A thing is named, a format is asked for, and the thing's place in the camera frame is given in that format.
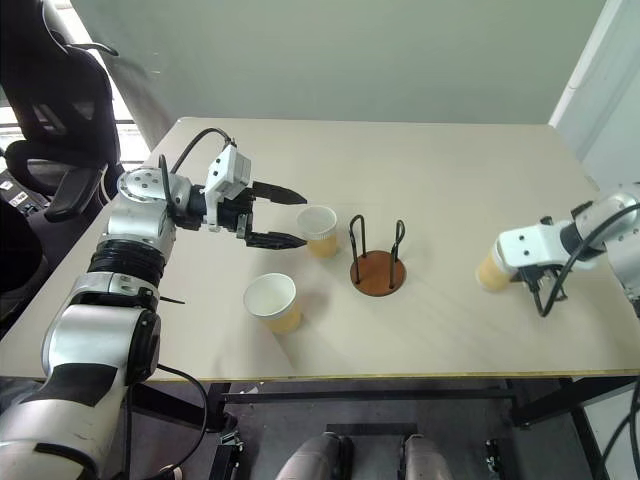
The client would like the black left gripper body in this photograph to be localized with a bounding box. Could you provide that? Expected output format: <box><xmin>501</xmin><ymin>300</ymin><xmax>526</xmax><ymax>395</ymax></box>
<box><xmin>215</xmin><ymin>186</ymin><xmax>257</xmax><ymax>247</ymax></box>

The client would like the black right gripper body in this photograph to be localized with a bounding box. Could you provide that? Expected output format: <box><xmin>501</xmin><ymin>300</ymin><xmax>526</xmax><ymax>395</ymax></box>
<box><xmin>517</xmin><ymin>266</ymin><xmax>562</xmax><ymax>297</ymax></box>

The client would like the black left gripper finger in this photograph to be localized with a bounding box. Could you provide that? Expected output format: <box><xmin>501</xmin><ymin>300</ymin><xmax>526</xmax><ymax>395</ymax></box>
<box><xmin>244</xmin><ymin>229</ymin><xmax>307</xmax><ymax>250</ymax></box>
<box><xmin>251</xmin><ymin>180</ymin><xmax>308</xmax><ymax>205</ymax></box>

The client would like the tan paper cup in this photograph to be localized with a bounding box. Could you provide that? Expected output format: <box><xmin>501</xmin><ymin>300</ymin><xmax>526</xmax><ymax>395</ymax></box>
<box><xmin>243</xmin><ymin>272</ymin><xmax>304</xmax><ymax>335</ymax></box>
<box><xmin>474</xmin><ymin>247</ymin><xmax>516</xmax><ymax>292</ymax></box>
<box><xmin>296</xmin><ymin>204</ymin><xmax>340</xmax><ymax>260</ymax></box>

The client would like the grey rounded shape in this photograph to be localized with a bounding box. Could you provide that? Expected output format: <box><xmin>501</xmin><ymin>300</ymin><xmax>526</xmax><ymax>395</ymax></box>
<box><xmin>402</xmin><ymin>433</ymin><xmax>454</xmax><ymax>480</ymax></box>
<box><xmin>276</xmin><ymin>433</ymin><xmax>354</xmax><ymax>480</ymax></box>

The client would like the black office chair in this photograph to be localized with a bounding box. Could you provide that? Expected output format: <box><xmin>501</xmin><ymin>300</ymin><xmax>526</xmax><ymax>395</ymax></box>
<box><xmin>0</xmin><ymin>0</ymin><xmax>125</xmax><ymax>224</ymax></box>

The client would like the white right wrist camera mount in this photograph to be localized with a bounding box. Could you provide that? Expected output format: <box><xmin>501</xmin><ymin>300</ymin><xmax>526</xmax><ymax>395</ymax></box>
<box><xmin>494</xmin><ymin>222</ymin><xmax>574</xmax><ymax>281</ymax></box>

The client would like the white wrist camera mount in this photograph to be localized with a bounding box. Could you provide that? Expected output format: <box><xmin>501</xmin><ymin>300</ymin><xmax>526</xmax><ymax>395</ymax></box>
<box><xmin>494</xmin><ymin>222</ymin><xmax>574</xmax><ymax>281</ymax></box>
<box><xmin>203</xmin><ymin>143</ymin><xmax>254</xmax><ymax>234</ymax></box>

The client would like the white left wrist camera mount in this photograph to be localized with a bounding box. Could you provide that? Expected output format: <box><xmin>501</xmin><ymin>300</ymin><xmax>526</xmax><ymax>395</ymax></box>
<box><xmin>203</xmin><ymin>143</ymin><xmax>254</xmax><ymax>234</ymax></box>

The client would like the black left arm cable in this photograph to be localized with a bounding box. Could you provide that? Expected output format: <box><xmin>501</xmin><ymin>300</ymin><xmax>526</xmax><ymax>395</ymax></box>
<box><xmin>157</xmin><ymin>127</ymin><xmax>237</xmax><ymax>224</ymax></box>

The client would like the black hanging cable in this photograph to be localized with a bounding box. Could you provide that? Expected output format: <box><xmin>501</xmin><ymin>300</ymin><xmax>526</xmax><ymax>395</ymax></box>
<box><xmin>124</xmin><ymin>363</ymin><xmax>209</xmax><ymax>480</ymax></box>

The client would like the black table frame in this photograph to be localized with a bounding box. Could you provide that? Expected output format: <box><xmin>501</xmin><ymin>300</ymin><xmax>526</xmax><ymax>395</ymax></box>
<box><xmin>124</xmin><ymin>377</ymin><xmax>640</xmax><ymax>480</ymax></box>

